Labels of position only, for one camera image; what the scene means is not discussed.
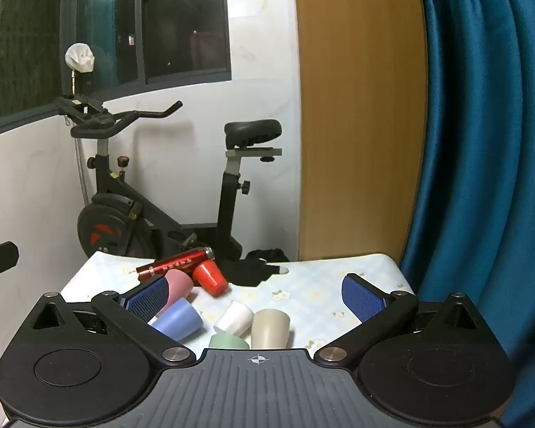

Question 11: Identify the dark framed window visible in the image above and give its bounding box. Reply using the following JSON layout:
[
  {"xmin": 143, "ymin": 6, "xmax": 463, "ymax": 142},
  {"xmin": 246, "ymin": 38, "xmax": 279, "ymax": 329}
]
[{"xmin": 0, "ymin": 0, "xmax": 231, "ymax": 140}]

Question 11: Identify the blue curtain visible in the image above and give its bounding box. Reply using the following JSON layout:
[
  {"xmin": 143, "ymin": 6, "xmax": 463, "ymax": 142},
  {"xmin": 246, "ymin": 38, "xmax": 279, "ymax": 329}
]
[{"xmin": 399, "ymin": 0, "xmax": 535, "ymax": 428}]

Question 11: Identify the pink cup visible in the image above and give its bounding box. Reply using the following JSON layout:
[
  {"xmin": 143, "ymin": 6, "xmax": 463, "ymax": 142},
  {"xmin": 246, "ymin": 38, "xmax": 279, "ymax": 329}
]
[{"xmin": 163, "ymin": 269, "xmax": 194, "ymax": 307}]

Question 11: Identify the red cup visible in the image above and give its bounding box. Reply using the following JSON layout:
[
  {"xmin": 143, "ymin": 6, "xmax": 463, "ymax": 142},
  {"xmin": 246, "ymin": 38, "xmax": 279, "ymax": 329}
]
[{"xmin": 193, "ymin": 259, "xmax": 229, "ymax": 296}]

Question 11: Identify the green cup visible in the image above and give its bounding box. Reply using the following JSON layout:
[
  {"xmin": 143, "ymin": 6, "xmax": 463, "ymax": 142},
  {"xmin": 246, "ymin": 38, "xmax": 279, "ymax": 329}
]
[{"xmin": 208, "ymin": 333, "xmax": 249, "ymax": 351}]

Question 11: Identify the white cloth cap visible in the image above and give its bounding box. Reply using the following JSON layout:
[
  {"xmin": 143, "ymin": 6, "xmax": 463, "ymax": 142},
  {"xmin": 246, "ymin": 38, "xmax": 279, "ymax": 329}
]
[{"xmin": 65, "ymin": 43, "xmax": 96, "ymax": 74}]

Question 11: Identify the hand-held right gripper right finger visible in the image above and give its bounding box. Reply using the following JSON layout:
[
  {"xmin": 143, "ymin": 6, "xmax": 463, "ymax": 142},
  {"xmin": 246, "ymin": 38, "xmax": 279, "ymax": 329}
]
[{"xmin": 314, "ymin": 273, "xmax": 482, "ymax": 368}]

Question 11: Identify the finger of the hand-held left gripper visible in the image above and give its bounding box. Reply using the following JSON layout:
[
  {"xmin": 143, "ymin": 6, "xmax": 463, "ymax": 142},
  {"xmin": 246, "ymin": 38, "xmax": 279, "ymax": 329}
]
[{"xmin": 0, "ymin": 241, "xmax": 20, "ymax": 309}]

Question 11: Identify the blue cup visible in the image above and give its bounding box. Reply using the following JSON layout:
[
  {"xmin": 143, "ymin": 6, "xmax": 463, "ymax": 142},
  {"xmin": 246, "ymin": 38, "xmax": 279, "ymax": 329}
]
[{"xmin": 148, "ymin": 299, "xmax": 204, "ymax": 342}]

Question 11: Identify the checked floral tablecloth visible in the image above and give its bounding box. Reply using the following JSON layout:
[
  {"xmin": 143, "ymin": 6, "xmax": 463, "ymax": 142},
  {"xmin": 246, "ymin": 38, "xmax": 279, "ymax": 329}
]
[{"xmin": 60, "ymin": 251, "xmax": 417, "ymax": 354}]

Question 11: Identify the white cup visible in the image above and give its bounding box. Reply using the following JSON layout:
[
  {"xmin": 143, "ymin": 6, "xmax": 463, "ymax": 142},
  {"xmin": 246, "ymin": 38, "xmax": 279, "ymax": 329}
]
[{"xmin": 213, "ymin": 300, "xmax": 255, "ymax": 336}]

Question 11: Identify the black exercise bike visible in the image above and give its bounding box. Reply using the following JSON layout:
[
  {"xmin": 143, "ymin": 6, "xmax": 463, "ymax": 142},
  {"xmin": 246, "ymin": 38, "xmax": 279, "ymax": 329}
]
[{"xmin": 53, "ymin": 96, "xmax": 283, "ymax": 262}]

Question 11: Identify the black glove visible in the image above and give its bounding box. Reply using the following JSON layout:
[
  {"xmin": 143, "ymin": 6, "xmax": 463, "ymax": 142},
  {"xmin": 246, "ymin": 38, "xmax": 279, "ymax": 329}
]
[{"xmin": 225, "ymin": 247, "xmax": 291, "ymax": 287}]

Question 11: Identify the beige cup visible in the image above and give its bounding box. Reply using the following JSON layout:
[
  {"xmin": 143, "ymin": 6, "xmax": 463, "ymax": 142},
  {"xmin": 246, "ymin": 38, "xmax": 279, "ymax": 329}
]
[{"xmin": 250, "ymin": 309, "xmax": 291, "ymax": 350}]

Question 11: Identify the wooden cabinet panel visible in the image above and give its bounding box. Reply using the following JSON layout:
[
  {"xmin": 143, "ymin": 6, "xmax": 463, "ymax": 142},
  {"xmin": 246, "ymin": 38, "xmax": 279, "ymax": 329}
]
[{"xmin": 292, "ymin": 0, "xmax": 429, "ymax": 263}]

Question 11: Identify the red metal bottle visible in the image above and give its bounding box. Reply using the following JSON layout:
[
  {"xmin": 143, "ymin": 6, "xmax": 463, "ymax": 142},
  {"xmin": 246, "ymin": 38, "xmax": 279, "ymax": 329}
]
[{"xmin": 136, "ymin": 246, "xmax": 215, "ymax": 282}]

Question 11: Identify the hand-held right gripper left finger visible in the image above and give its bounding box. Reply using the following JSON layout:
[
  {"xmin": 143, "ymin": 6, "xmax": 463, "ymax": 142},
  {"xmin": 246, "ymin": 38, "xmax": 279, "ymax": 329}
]
[{"xmin": 28, "ymin": 275, "xmax": 198, "ymax": 365}]

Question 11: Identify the grey wall cable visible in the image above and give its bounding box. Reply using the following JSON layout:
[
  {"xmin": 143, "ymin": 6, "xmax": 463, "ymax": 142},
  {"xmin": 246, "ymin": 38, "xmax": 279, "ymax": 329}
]
[{"xmin": 73, "ymin": 136, "xmax": 91, "ymax": 202}]

